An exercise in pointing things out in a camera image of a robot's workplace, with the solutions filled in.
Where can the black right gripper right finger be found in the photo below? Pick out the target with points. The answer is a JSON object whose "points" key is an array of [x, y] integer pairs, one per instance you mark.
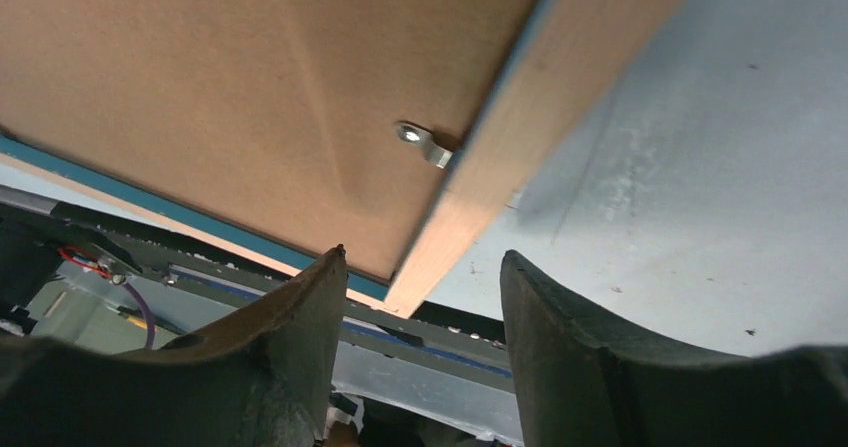
{"points": [[584, 376]]}

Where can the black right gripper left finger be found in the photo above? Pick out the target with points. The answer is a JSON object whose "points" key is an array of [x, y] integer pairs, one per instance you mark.
{"points": [[260, 376]]}

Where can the wooden picture frame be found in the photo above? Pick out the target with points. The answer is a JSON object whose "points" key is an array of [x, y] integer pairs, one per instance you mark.
{"points": [[565, 54]]}

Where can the brown frame backing board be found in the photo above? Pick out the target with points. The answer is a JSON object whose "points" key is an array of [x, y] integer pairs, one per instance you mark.
{"points": [[276, 115]]}

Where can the metal frame turn clip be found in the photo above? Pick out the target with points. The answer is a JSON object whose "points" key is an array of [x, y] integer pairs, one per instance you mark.
{"points": [[423, 140]]}

